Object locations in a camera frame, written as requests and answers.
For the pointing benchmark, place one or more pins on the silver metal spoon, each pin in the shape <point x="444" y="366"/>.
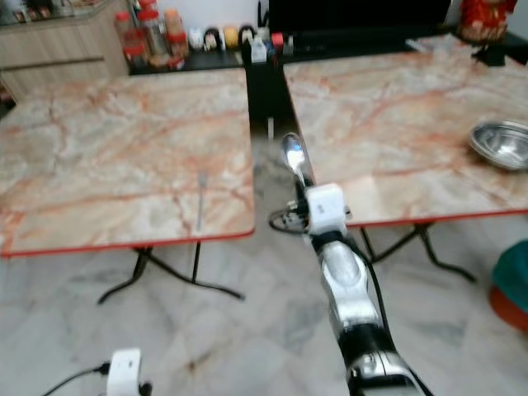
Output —
<point x="293" y="150"/>

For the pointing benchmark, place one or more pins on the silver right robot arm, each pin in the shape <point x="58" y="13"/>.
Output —
<point x="345" y="280"/>

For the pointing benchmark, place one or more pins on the black folding table legs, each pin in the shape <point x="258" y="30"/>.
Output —
<point x="429" y="252"/>
<point x="148" y="264"/>

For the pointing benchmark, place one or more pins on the white plastic bottle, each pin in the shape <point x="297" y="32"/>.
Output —
<point x="258" y="51"/>

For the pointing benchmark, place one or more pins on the small red container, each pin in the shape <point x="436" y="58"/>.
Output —
<point x="277" y="43"/>

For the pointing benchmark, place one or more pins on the yellow small figurine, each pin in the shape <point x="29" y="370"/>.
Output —
<point x="230" y="36"/>

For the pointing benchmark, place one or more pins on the black small figurine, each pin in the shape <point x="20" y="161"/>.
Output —
<point x="212" y="39"/>

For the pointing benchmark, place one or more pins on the black television screen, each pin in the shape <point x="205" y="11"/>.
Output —
<point x="359" y="15"/>

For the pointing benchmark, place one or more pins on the white small figurine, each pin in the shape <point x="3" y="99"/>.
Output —
<point x="195" y="40"/>

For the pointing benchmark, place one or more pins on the flat patterned tray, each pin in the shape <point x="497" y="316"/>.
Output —
<point x="433" y="44"/>

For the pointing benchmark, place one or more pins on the stainless steel bowl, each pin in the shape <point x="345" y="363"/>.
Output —
<point x="499" y="144"/>

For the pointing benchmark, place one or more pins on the orange-lidded clear jar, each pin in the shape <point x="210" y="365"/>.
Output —
<point x="175" y="25"/>

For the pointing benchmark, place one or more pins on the small red-lidded jar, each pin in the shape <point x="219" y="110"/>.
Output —
<point x="134" y="56"/>

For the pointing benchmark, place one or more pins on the large red-lidded clear jar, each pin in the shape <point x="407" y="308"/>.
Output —
<point x="153" y="35"/>

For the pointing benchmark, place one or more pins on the slim red-lidded clear jar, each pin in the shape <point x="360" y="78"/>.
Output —
<point x="124" y="29"/>

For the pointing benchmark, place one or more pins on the black box object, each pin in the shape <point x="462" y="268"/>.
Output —
<point x="503" y="51"/>

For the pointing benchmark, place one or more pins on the red gold ornament jar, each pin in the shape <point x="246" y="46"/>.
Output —
<point x="488" y="18"/>

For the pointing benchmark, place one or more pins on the light wooden cabinet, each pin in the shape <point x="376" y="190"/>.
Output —
<point x="62" y="45"/>

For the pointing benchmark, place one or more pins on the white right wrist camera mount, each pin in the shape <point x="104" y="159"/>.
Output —
<point x="327" y="206"/>

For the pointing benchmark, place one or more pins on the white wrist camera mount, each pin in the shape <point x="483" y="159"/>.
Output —
<point x="327" y="206"/>
<point x="124" y="371"/>

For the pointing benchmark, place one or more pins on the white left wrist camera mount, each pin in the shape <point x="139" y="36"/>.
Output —
<point x="124" y="371"/>

